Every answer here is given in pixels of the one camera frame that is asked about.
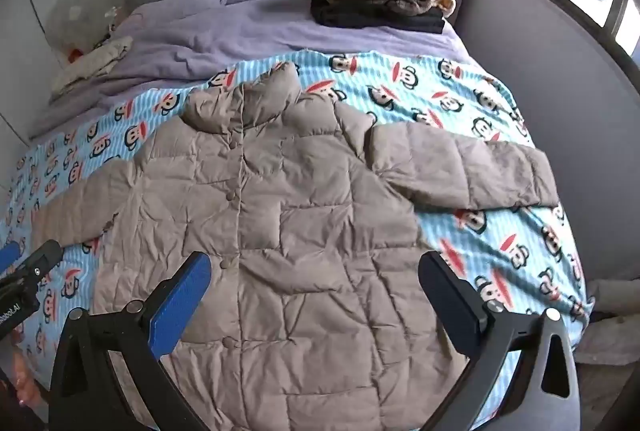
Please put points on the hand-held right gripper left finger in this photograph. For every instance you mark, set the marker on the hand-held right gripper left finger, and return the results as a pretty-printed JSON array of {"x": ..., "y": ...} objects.
[{"x": 180, "y": 306}]

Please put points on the white wardrobe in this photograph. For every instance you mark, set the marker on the white wardrobe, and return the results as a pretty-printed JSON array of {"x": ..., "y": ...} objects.
[{"x": 25, "y": 36}]

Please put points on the purple duvet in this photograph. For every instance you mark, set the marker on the purple duvet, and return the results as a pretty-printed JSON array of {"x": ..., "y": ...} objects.
[{"x": 225, "y": 36}]

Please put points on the beige puffer jacket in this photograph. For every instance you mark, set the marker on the beige puffer jacket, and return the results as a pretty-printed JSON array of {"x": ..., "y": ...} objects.
[{"x": 300, "y": 236}]

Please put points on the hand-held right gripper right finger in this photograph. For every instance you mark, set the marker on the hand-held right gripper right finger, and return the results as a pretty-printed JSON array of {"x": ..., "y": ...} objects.
[{"x": 450, "y": 303}]

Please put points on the blue striped printed blanket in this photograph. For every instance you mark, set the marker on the blue striped printed blanket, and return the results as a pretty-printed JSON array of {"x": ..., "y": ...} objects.
[{"x": 500, "y": 251}]

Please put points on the white standing fan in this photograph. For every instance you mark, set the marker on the white standing fan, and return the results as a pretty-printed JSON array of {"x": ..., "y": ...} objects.
[{"x": 75, "y": 18}]

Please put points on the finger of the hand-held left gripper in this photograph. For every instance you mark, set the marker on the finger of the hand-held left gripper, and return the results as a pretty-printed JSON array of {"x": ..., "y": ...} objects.
[
  {"x": 9, "y": 256},
  {"x": 42, "y": 256}
]

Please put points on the person's left hand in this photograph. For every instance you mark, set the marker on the person's left hand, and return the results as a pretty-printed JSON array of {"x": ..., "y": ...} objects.
[{"x": 24, "y": 378}]

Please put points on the grey garment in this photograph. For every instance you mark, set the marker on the grey garment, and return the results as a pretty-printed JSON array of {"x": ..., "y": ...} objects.
[{"x": 610, "y": 311}]

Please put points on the cream quilted cloth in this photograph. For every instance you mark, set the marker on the cream quilted cloth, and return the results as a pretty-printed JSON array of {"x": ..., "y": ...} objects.
[{"x": 90, "y": 63}]

